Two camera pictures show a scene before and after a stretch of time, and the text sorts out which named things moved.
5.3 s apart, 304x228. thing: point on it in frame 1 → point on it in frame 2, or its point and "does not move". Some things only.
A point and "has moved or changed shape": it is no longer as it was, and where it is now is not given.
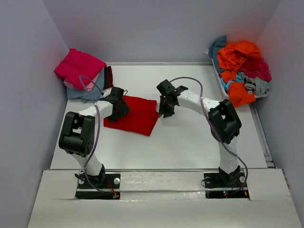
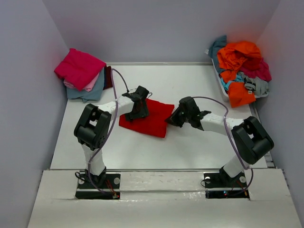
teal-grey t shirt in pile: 220,42 does not move
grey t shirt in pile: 259,87 does not move
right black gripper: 166,109 → 178,115
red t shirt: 141,118 has moved or changed shape
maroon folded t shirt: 109,83 does not move
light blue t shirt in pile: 238,79 does not move
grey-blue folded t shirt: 94,93 does not move
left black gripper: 119,110 → 138,112
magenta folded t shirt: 79,68 does not move
